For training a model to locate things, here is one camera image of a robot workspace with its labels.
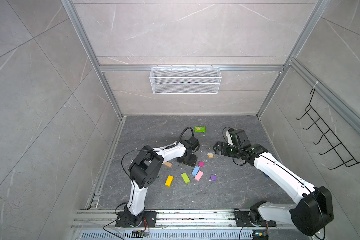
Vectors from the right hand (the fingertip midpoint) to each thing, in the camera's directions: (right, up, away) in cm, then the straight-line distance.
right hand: (219, 147), depth 83 cm
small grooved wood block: (-3, -7, +11) cm, 14 cm away
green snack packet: (-8, +10, +27) cm, 30 cm away
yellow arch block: (-29, -19, 0) cm, 35 cm away
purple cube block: (-3, -19, +4) cm, 19 cm away
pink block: (-11, -18, +4) cm, 21 cm away
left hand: (-16, -9, +10) cm, 22 cm away
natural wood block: (-31, -11, +9) cm, 34 cm away
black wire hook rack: (+47, +1, -22) cm, 52 cm away
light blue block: (-13, -15, +6) cm, 21 cm away
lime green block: (-19, -19, +3) cm, 27 cm away
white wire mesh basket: (-21, +44, +16) cm, 51 cm away
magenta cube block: (-9, -12, +9) cm, 18 cm away
